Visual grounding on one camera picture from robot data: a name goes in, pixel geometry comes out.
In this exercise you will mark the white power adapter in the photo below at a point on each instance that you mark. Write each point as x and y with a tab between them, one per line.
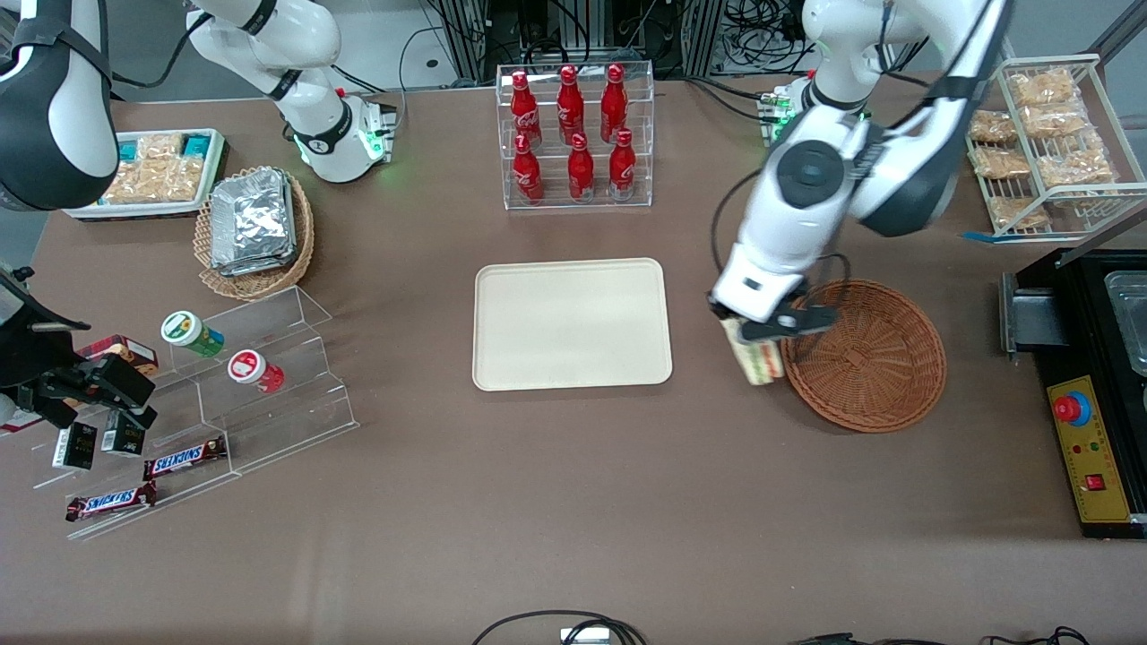
584	636

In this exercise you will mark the triangular sandwich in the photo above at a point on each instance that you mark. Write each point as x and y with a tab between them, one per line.
760	363

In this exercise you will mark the red brown chocolate box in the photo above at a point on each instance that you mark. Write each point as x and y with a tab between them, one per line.
130	349

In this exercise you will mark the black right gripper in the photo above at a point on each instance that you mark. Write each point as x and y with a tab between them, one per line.
27	356

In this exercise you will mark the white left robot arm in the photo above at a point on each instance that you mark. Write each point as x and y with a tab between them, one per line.
806	206

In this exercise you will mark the metal pan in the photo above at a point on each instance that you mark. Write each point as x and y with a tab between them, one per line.
1129	322

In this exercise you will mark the white snack tray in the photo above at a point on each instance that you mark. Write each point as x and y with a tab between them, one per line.
134	210

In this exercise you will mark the red cola bottle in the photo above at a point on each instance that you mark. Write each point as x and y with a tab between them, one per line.
622	168
614	104
570	106
523	112
581	172
527	175

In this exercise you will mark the round brown wicker basket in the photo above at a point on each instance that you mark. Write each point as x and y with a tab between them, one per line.
865	367

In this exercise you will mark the yellow control panel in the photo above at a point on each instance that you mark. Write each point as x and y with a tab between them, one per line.
1098	457

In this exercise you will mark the clear acrylic stepped stand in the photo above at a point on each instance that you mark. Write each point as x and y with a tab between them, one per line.
296	394

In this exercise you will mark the teal snack packet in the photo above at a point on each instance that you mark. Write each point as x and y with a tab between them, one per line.
131	149
195	144

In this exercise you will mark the clear cracker snack bag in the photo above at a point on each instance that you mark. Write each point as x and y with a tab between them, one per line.
182	172
134	184

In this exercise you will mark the beige rectangular tray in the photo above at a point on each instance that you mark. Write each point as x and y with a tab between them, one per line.
572	324

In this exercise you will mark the silver foil packet stack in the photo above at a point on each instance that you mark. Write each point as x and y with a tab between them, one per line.
253	219

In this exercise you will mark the brown snickers bar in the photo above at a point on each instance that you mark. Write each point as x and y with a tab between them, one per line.
184	459
109	503

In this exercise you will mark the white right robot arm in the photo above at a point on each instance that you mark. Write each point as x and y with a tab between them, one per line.
305	36

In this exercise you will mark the green lidded snack cup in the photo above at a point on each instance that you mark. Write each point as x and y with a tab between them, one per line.
190	331

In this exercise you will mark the black machine with grey drawer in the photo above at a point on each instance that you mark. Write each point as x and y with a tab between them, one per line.
1035	318

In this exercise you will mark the light wicker basket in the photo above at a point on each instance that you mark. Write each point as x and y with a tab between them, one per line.
260	285

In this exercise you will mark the red lidded snack cup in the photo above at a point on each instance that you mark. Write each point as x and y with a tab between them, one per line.
251	369

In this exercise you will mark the clear bag of pastries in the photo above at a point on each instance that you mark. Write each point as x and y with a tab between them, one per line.
1041	87
1001	163
1019	212
1057	120
1075	166
992	127

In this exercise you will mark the clear acrylic bottle rack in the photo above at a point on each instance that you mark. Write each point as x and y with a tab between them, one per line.
641	134

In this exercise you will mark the small black box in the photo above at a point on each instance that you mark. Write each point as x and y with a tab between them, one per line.
74	446
123	437

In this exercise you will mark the blue tape strip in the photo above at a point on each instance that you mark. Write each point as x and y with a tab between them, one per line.
978	236

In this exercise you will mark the aluminium frame post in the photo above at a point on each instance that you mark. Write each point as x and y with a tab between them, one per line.
470	36
703	36

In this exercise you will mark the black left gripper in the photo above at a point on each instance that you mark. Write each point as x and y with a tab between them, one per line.
720	311

